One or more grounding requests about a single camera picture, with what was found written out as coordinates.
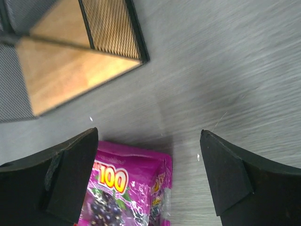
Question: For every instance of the black wooden two-tier shelf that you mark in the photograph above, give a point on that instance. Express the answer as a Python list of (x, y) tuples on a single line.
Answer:
[(52, 51)]

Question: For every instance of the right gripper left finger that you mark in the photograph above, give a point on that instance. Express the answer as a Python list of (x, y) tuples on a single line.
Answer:
[(48, 188)]

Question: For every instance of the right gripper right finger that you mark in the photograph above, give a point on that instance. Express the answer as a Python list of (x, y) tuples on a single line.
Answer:
[(248, 189)]

